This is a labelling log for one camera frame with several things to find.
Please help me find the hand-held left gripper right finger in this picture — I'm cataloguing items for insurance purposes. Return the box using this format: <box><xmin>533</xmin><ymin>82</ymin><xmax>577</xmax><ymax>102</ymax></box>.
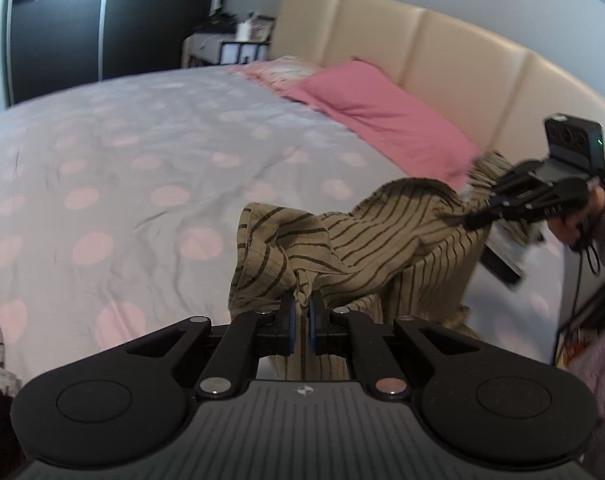
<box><xmin>307</xmin><ymin>290</ymin><xmax>481</xmax><ymax>401</ymax></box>

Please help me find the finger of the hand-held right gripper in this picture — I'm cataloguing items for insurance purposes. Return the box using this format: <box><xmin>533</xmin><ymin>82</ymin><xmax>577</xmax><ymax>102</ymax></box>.
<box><xmin>465</xmin><ymin>189</ymin><xmax>539</xmax><ymax>232</ymax></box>
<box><xmin>487</xmin><ymin>160</ymin><xmax>551</xmax><ymax>201</ymax></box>

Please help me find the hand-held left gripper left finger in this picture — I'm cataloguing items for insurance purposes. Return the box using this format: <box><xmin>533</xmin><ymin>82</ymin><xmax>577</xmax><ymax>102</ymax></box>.
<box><xmin>122</xmin><ymin>293</ymin><xmax>298</xmax><ymax>400</ymax></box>

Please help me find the tan striped shirt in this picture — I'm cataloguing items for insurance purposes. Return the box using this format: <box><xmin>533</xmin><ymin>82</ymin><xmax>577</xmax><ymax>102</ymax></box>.
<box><xmin>227</xmin><ymin>177</ymin><xmax>488</xmax><ymax>382</ymax></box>

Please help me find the person's right hand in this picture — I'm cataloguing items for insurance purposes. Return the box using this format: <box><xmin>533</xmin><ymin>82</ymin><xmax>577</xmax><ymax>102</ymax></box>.
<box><xmin>549</xmin><ymin>184</ymin><xmax>605</xmax><ymax>257</ymax></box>

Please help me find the olive striped garment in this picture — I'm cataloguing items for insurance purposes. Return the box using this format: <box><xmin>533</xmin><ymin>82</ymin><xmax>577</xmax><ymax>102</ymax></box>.
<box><xmin>467</xmin><ymin>150</ymin><xmax>536</xmax><ymax>248</ymax></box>

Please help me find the beige padded headboard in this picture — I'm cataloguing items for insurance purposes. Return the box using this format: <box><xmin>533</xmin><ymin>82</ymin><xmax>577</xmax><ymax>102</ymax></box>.
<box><xmin>272</xmin><ymin>0</ymin><xmax>605</xmax><ymax>202</ymax></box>

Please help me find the orange printed box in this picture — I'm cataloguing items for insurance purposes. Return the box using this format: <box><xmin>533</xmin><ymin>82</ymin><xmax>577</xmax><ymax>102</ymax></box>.
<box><xmin>557</xmin><ymin>329</ymin><xmax>599</xmax><ymax>367</ymax></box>

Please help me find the pale pink patterned pillow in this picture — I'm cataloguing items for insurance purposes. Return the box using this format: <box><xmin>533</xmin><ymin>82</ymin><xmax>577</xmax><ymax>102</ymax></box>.
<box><xmin>227</xmin><ymin>55</ymin><xmax>324</xmax><ymax>94</ymax></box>

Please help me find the white nightstand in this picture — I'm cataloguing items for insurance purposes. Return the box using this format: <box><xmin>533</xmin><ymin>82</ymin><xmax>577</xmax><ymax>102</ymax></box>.
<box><xmin>182</xmin><ymin>32</ymin><xmax>272</xmax><ymax>69</ymax></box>

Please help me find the black bag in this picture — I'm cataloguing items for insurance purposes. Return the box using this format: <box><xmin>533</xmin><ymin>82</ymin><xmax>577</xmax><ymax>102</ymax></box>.
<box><xmin>197</xmin><ymin>10</ymin><xmax>238</xmax><ymax>36</ymax></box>

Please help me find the black sliding door wardrobe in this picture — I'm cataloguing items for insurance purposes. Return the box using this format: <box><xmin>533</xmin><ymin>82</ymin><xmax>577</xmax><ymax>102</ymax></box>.
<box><xmin>5</xmin><ymin>0</ymin><xmax>231</xmax><ymax>107</ymax></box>

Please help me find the black cable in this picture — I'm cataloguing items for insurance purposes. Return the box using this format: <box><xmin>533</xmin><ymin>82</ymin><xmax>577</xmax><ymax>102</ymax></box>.
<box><xmin>571</xmin><ymin>240</ymin><xmax>604</xmax><ymax>322</ymax></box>

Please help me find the photo frame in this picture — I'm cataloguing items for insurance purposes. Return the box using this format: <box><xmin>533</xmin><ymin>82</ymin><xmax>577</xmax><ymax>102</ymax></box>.
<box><xmin>251</xmin><ymin>15</ymin><xmax>276</xmax><ymax>44</ymax></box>

